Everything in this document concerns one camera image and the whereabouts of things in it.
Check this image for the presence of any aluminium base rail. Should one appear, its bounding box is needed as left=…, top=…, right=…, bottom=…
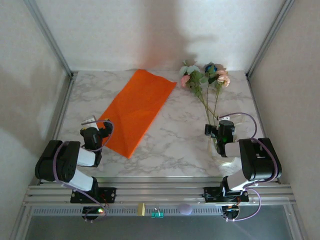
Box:
left=22, top=176, right=298, bottom=207

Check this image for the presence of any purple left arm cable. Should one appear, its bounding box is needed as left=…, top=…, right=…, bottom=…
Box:
left=54, top=115, right=115, bottom=223

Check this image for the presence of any orange wrapping paper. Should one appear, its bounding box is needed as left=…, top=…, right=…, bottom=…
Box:
left=97, top=69, right=178, bottom=160

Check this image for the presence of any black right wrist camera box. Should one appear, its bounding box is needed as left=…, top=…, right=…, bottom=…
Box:
left=204, top=123, right=219, bottom=139

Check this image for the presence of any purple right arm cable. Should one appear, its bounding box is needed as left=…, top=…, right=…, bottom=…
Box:
left=218, top=112, right=279, bottom=223

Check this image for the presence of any green binder clip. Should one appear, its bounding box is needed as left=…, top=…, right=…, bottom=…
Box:
left=151, top=207, right=165, bottom=219

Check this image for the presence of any slotted grey metal strip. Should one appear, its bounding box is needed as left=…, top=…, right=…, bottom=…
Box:
left=32, top=206, right=224, bottom=216

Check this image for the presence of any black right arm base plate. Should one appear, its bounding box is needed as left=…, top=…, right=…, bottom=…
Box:
left=202, top=186, right=250, bottom=203

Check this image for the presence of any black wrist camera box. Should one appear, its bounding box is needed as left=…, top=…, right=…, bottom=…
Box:
left=99, top=119, right=113, bottom=138
left=204, top=123, right=219, bottom=139

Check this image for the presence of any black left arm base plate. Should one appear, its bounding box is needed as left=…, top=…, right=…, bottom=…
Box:
left=70, top=187, right=118, bottom=204

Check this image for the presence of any fake blue flower stem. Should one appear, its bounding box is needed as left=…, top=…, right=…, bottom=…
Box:
left=201, top=62, right=218, bottom=123

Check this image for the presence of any aluminium table side rail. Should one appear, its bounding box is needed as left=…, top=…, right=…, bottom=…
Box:
left=37, top=71, right=78, bottom=186
left=246, top=72, right=280, bottom=185

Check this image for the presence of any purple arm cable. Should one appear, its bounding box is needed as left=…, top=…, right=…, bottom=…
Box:
left=218, top=112, right=279, bottom=223
left=54, top=115, right=115, bottom=223

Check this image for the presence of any small black controller board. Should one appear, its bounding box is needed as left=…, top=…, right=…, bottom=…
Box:
left=221, top=204, right=241, bottom=222
left=81, top=206, right=106, bottom=223

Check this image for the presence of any purple ball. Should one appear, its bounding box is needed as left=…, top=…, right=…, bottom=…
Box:
left=177, top=203, right=193, bottom=215

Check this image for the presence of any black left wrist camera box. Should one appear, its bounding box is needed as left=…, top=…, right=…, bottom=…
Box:
left=99, top=119, right=113, bottom=138

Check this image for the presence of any aluminium corner post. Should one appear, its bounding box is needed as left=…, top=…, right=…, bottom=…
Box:
left=23, top=0, right=75, bottom=78
left=245, top=0, right=296, bottom=79

